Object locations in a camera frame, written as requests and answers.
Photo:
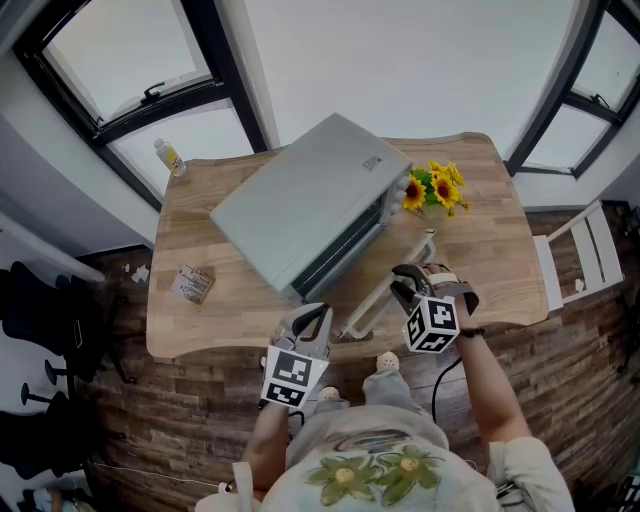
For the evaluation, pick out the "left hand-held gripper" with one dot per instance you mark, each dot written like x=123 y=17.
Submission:
x=292 y=372

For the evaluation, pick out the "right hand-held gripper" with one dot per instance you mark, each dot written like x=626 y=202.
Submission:
x=435 y=320

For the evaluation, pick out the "glass toaster oven door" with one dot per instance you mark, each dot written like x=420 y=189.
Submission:
x=367 y=307

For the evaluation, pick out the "grey toaster oven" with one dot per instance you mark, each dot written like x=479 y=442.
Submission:
x=310 y=200

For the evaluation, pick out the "person's left forearm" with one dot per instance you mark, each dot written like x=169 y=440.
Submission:
x=267 y=440

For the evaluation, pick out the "person's right forearm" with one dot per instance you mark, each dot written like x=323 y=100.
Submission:
x=487 y=385

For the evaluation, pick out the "person's right hand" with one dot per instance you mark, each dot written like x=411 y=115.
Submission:
x=442 y=274

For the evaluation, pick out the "person's beige slipper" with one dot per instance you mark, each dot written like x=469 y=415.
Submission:
x=328 y=393
x=386 y=361

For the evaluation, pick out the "yellow sunflower bouquet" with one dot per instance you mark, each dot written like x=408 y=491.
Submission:
x=440 y=187

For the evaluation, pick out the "person's grey trousers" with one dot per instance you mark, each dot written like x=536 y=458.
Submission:
x=387 y=390

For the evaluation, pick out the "small printed card packet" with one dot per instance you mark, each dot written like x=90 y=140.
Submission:
x=192 y=284

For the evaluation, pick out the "person's flower print shirt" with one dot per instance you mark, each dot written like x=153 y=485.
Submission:
x=390 y=470

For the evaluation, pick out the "white paper scraps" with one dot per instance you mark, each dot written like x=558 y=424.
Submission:
x=141 y=273

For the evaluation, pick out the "white folding chair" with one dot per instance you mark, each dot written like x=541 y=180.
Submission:
x=585 y=260

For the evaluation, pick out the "plastic bottle with yellow label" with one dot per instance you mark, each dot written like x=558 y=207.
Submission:
x=171 y=159

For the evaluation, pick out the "black office chair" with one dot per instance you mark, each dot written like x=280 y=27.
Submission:
x=45 y=325

